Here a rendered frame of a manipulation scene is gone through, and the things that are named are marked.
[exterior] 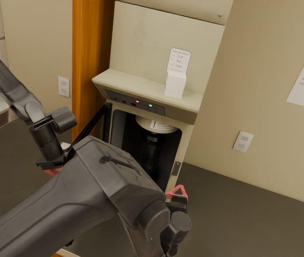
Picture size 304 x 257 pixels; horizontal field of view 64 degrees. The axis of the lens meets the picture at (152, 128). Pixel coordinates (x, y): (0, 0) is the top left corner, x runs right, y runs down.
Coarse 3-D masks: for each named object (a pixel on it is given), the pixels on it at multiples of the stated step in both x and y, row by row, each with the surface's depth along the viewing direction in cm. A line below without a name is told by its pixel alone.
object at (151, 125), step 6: (138, 120) 91; (144, 120) 89; (150, 120) 88; (144, 126) 89; (150, 126) 88; (156, 126) 88; (162, 126) 88; (168, 126) 89; (156, 132) 88; (162, 132) 88; (168, 132) 89
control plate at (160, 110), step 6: (108, 90) 73; (114, 96) 77; (120, 96) 75; (126, 96) 73; (126, 102) 79; (132, 102) 77; (138, 102) 74; (144, 102) 72; (144, 108) 78; (150, 108) 76; (156, 108) 74; (162, 108) 72; (162, 114) 77
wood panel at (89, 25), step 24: (72, 0) 64; (96, 0) 70; (72, 24) 67; (96, 24) 74; (72, 48) 70; (96, 48) 78; (72, 72) 74; (96, 72) 84; (72, 96) 78; (96, 96) 90
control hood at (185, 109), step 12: (108, 72) 76; (120, 72) 78; (96, 84) 72; (108, 84) 70; (120, 84) 70; (132, 84) 72; (144, 84) 73; (156, 84) 75; (108, 96) 79; (132, 96) 71; (144, 96) 68; (156, 96) 67; (168, 96) 69; (192, 96) 72; (168, 108) 70; (180, 108) 67; (192, 108) 66; (180, 120) 78; (192, 120) 73
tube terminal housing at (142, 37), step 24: (120, 24) 72; (144, 24) 70; (168, 24) 68; (192, 24) 66; (216, 24) 65; (120, 48) 76; (144, 48) 73; (168, 48) 71; (192, 48) 69; (216, 48) 68; (144, 72) 77; (192, 72) 73; (168, 120) 83
